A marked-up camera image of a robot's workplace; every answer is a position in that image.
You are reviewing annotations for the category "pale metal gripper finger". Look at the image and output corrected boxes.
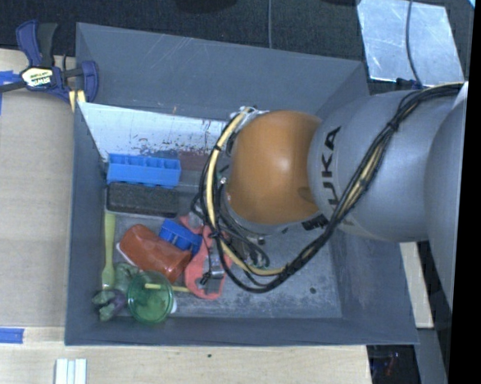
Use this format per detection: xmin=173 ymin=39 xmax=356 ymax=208
xmin=198 ymin=274 xmax=222 ymax=296
xmin=206 ymin=256 xmax=227 ymax=280

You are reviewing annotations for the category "grey metal bin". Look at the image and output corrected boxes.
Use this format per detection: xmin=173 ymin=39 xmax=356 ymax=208
xmin=52 ymin=21 xmax=441 ymax=371

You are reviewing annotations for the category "small blue plastic block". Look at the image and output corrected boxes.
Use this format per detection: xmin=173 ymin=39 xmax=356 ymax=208
xmin=156 ymin=218 xmax=205 ymax=255

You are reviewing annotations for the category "clear green cup with straw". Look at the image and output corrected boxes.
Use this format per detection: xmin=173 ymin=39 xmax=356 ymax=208
xmin=124 ymin=269 xmax=193 ymax=328

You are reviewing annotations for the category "clear orange plastic cup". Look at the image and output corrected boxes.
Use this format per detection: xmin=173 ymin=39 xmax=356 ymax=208
xmin=114 ymin=222 xmax=194 ymax=285

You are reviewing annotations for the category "red-brown flat block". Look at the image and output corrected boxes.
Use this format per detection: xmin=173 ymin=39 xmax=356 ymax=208
xmin=178 ymin=149 xmax=212 ymax=174

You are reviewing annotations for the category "green toy figure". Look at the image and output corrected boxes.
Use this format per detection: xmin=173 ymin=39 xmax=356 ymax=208
xmin=89 ymin=260 xmax=143 ymax=325

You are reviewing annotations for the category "dark green flat block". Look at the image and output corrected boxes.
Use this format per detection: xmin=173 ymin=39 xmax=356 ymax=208
xmin=104 ymin=181 xmax=183 ymax=219

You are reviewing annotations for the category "yellow-green plastic spoon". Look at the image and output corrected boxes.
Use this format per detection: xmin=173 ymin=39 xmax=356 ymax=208
xmin=99 ymin=211 xmax=121 ymax=291

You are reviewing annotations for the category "blue plastic tray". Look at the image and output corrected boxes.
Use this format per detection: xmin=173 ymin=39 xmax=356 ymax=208
xmin=106 ymin=151 xmax=184 ymax=191

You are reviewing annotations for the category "pale wood flat board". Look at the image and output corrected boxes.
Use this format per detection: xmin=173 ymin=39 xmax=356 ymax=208
xmin=0 ymin=91 xmax=83 ymax=332

